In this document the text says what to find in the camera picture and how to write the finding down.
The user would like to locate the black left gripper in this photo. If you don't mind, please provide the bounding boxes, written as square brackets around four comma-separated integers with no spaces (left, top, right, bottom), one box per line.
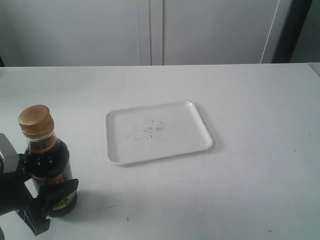
[0,153,79,236]

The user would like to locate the dark soy sauce bottle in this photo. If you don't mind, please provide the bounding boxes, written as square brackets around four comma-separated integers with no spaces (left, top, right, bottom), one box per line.
[18,104,78,217]

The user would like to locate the white rectangular plastic tray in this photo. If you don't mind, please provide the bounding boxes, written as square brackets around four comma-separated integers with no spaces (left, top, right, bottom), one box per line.
[104,101,215,166]

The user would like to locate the white cabinet doors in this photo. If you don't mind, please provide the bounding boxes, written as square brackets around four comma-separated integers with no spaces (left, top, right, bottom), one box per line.
[0,0,292,67]

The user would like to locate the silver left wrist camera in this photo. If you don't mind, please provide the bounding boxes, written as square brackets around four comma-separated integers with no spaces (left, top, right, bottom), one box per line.
[0,133,19,175]

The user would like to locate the dark vertical post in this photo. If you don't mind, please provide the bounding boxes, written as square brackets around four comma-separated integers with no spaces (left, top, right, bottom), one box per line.
[271,0,313,64]

